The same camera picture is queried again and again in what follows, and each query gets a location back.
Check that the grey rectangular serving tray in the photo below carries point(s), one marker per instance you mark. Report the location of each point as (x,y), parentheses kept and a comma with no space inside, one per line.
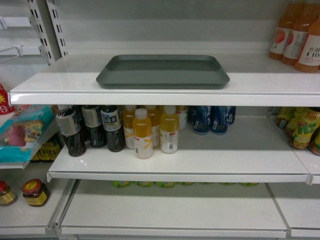
(163,71)

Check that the yellow juice bottle back left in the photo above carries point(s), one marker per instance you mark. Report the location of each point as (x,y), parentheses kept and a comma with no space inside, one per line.
(128,117)

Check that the blue drink bottle left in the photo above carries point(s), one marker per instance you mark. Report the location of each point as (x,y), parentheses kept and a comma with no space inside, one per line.
(202,122)

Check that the blue drink bottle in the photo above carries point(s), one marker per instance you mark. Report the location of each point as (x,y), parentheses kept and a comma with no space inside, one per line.
(202,122)
(219,118)

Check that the dark tea bottle blue label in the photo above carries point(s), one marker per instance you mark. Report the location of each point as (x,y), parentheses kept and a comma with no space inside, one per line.
(113,126)

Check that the blue drink bottle right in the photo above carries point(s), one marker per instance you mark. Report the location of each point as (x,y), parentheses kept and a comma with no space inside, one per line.
(219,118)

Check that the dark tea bottle middle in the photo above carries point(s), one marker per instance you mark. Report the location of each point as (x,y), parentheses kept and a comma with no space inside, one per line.
(93,121)

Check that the white middle shelf board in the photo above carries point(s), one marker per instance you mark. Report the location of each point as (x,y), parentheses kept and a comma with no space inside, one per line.
(251,151)

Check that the white lower shelf board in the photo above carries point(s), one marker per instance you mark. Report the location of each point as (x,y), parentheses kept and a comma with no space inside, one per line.
(214,210)

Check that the teal snack bag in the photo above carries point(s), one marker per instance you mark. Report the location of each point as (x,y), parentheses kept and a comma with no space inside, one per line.
(23,134)

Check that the yellow lemon tea bottles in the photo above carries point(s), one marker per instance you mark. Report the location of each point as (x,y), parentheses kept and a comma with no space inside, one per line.
(302,127)

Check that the sauce jar red lid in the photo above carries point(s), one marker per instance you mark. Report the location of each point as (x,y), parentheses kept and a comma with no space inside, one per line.
(35,192)

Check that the white slotted shelf upright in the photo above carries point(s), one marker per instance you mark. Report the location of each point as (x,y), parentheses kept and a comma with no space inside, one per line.
(46,22)

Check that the red snack pouch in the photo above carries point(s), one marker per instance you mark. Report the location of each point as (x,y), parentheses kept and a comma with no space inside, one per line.
(5,107)

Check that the sauce jar at edge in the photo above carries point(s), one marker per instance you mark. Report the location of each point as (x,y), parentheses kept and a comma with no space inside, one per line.
(7,196)

